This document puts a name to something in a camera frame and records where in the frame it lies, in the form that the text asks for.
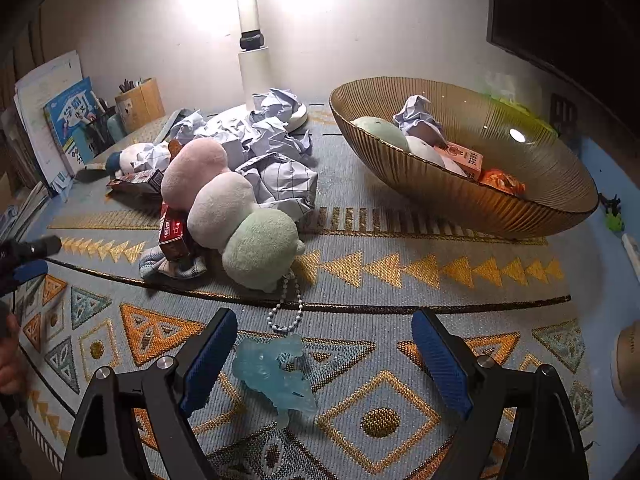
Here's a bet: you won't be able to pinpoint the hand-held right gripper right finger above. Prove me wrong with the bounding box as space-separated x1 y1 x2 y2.
411 307 592 480

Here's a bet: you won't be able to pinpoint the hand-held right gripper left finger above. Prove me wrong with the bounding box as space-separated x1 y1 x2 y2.
61 307 239 480

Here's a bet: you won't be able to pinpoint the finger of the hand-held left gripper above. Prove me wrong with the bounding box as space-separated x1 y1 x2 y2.
0 259 50 299
0 236 62 269

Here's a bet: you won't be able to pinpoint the translucent teal toy figure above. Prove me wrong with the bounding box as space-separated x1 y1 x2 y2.
231 335 319 429

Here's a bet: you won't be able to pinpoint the checked cloth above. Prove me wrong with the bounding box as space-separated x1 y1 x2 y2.
138 246 209 281

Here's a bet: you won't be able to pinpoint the red and white box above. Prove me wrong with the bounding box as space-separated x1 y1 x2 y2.
158 202 196 264

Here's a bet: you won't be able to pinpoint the blue and white plush toy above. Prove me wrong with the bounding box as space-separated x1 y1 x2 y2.
105 141 173 179

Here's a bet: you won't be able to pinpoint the amber ribbed glass bowl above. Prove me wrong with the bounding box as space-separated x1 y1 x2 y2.
329 77 600 238

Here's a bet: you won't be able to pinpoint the three-colour dango plush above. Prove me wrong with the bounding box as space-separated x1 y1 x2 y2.
349 116 468 177
161 137 306 293

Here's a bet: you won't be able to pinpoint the orange snack packet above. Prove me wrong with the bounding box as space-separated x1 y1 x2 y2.
479 168 527 197

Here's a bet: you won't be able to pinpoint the paper ball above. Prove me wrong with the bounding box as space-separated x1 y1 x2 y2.
234 154 319 222
171 111 209 144
205 114 315 162
392 95 446 137
250 88 309 122

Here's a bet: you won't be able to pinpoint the orange carton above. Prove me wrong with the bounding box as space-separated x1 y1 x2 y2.
432 143 484 182

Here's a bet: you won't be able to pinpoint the person's left hand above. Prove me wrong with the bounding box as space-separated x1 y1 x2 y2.
0 337 26 395

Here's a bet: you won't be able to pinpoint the stack of booklets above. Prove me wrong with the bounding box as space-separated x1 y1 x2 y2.
0 179 52 242

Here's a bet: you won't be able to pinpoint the patterned woven mat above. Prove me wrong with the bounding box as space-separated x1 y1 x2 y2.
10 97 608 480

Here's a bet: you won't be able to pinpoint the black mesh pen holder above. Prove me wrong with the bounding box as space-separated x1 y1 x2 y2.
82 109 119 154

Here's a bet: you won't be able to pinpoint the blue book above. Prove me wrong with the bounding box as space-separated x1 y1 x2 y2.
43 77 109 172

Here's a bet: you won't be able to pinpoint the white paper sheets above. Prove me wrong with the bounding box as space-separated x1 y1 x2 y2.
13 50 84 187

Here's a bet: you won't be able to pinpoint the wooden pen holder box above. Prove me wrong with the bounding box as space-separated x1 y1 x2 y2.
115 77 166 134

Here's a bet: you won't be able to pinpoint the white round device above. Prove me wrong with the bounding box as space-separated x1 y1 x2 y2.
612 326 640 407

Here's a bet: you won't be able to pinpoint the white stick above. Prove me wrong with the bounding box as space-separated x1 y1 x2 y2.
622 232 640 272

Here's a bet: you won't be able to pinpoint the green and black toy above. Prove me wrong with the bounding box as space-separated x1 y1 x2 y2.
599 194 627 232

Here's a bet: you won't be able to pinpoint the white desk lamp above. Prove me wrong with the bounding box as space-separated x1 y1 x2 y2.
235 0 311 131

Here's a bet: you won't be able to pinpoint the white bead chain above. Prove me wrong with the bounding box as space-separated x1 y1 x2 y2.
266 269 306 336

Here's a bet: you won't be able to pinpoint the black wall socket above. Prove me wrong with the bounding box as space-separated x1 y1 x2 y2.
549 94 577 134

